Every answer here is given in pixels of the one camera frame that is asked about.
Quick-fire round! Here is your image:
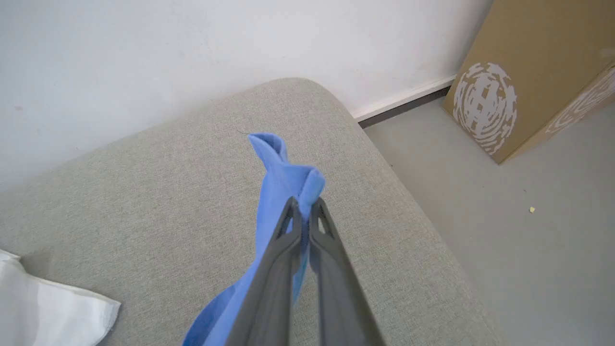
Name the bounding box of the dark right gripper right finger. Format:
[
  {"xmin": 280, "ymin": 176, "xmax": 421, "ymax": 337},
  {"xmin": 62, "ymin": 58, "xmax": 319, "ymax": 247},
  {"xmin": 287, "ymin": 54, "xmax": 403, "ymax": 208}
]
[{"xmin": 307, "ymin": 196, "xmax": 388, "ymax": 346}]

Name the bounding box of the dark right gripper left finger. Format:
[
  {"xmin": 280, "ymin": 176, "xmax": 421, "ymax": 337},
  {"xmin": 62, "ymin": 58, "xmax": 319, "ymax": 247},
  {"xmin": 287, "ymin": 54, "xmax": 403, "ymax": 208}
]
[{"xmin": 225, "ymin": 196, "xmax": 304, "ymax": 346}]

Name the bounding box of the blue and white garment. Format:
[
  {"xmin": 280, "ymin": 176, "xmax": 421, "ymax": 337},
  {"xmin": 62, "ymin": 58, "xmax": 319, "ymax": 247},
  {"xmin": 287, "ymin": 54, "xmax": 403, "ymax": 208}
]
[{"xmin": 0, "ymin": 133, "xmax": 326, "ymax": 346}]

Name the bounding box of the brown printed cardboard box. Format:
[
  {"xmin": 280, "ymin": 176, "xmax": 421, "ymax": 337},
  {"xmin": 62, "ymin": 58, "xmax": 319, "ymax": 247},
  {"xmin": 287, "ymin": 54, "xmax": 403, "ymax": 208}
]
[{"xmin": 441, "ymin": 0, "xmax": 615, "ymax": 165}]

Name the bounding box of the white wall baseboard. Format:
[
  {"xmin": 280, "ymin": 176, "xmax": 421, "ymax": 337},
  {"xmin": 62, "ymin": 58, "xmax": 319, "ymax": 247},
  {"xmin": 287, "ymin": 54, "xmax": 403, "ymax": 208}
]
[{"xmin": 352, "ymin": 74, "xmax": 458, "ymax": 129}]

